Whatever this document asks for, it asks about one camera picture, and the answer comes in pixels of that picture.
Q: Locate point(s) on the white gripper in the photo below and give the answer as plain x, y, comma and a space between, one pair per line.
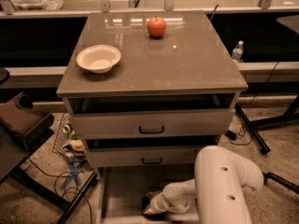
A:
161, 201

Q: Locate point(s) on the dark green sponge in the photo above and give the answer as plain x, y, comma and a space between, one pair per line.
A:
145, 202

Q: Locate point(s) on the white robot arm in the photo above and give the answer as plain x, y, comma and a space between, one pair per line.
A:
219, 177

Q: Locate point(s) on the bottom open grey drawer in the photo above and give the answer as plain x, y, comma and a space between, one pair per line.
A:
124, 189

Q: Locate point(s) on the middle grey drawer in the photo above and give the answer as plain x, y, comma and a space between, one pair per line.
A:
146, 151

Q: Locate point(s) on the top grey drawer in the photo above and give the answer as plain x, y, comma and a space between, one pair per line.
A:
154, 116

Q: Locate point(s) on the grey drawer cabinet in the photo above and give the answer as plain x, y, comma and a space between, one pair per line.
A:
188, 59

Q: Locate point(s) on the black power adapter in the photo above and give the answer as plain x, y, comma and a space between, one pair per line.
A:
231, 135

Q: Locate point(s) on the black office chair caster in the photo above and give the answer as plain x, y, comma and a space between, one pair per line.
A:
282, 181

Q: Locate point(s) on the dark brown chair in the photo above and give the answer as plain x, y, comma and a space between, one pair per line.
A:
23, 131

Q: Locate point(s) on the white paper bowl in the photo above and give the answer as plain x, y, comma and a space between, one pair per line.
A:
98, 59

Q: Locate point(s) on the clear plastic water bottle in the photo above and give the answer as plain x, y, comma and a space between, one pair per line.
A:
238, 51

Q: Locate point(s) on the red apple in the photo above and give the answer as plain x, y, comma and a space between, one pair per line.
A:
156, 26

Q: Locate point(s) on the wire mesh basket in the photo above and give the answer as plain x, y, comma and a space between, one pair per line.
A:
67, 144

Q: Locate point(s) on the black table leg frame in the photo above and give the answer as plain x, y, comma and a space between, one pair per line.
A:
289, 116

